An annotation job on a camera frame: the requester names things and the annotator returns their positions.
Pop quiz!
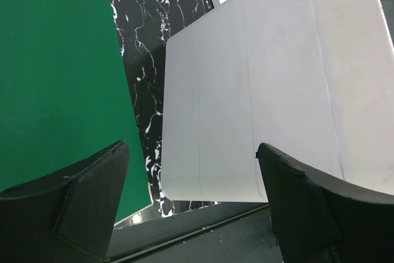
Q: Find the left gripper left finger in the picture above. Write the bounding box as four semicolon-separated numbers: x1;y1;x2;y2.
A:
1;141;130;262

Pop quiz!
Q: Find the green binder folder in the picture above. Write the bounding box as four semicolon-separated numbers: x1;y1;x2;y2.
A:
1;0;151;221

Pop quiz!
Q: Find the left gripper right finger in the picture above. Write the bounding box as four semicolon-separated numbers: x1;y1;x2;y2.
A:
256;143;393;262

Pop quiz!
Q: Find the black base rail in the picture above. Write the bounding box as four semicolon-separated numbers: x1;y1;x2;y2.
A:
108;203;283;262

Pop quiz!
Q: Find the white styrofoam box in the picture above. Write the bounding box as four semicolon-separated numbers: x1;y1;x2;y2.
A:
161;0;393;202

